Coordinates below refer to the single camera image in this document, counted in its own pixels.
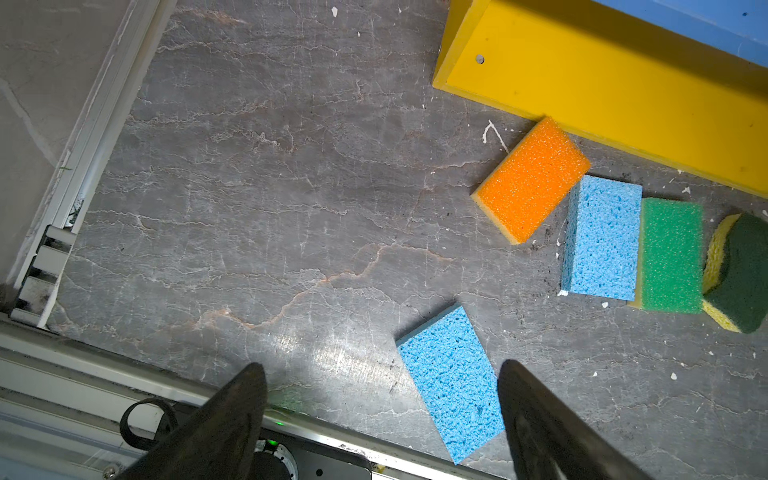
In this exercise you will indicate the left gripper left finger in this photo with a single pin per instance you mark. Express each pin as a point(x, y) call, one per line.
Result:
point(216, 442)

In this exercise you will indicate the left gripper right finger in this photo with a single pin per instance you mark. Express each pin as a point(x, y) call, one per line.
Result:
point(547, 440)

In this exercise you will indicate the yellow shelf unit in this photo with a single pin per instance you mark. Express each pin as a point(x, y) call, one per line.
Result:
point(614, 79)

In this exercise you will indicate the light blue sponge front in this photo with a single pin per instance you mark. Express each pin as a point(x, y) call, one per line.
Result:
point(455, 380)

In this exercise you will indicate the dark green curved sponge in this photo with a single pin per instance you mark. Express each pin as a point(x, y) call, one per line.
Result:
point(735, 275)

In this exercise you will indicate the light blue sponge middle row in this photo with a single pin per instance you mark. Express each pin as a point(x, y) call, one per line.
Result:
point(602, 238)

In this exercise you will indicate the green yellow sponge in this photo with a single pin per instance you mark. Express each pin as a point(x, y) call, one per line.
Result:
point(669, 269)

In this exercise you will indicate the orange sponge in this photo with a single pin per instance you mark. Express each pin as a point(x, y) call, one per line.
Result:
point(535, 177)

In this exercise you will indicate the aluminium rail base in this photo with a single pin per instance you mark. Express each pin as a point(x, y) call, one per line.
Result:
point(284, 191)

